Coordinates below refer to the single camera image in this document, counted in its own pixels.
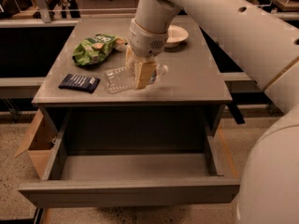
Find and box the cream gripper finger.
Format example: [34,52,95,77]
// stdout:
[125,46,136,66]
[135,62,157,90]

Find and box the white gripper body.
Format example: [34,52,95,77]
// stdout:
[128,19,168,57]

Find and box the clear plastic water bottle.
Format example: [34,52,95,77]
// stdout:
[104,63,168,94]

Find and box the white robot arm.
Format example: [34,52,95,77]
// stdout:
[129,0,299,224]

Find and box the grey open top drawer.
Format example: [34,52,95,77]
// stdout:
[19,106,239,208]

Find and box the white paper bowl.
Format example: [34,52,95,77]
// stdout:
[165,25,189,48]

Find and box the green chip bag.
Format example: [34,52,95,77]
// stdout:
[72,34,127,66]

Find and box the dark blue snack packet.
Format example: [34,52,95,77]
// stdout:
[59,74,100,93]

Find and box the grey metal cabinet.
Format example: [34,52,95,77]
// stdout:
[32,17,233,156]

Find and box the right grey side shelf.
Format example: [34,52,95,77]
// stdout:
[223,72,263,93]

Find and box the grey side shelf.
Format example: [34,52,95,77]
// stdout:
[0,77,44,99]
[223,72,263,93]

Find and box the metal railing with posts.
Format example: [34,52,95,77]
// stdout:
[29,0,299,24]

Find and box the cardboard box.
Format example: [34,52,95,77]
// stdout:
[14,110,58,179]

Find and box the left grey side shelf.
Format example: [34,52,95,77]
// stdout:
[0,77,44,99]

